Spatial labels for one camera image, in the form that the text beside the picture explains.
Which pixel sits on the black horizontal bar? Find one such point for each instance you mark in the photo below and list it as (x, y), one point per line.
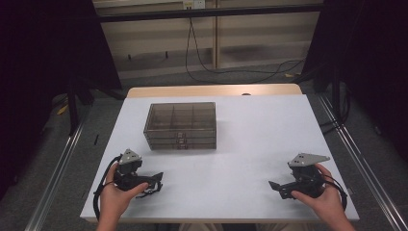
(208, 12)

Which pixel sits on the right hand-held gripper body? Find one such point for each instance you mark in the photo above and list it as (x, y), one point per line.
(306, 178)

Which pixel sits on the smoky transparent drawer cabinet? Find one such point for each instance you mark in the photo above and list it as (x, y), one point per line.
(179, 118)

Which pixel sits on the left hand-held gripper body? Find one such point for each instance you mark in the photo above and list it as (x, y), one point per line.
(130, 174)

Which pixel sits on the black stand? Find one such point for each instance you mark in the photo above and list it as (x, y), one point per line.
(73, 106)

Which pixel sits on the person's right hand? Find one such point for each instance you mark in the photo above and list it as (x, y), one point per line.
(325, 199)

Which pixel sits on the white wall socket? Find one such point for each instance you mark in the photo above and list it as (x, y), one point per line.
(193, 4)

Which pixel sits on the metal floor rail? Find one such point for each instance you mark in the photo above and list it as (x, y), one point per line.
(362, 160)
(54, 179)

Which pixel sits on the person's left hand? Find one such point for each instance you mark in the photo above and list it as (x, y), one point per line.
(115, 199)

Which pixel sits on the white table cover sheet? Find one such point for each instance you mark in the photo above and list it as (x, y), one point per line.
(243, 154)

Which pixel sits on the black curtain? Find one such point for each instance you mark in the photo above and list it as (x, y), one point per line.
(372, 57)
(41, 64)

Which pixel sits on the wooden table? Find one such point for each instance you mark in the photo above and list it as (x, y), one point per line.
(211, 90)

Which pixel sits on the wooden wall post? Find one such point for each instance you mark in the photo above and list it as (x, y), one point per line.
(217, 32)

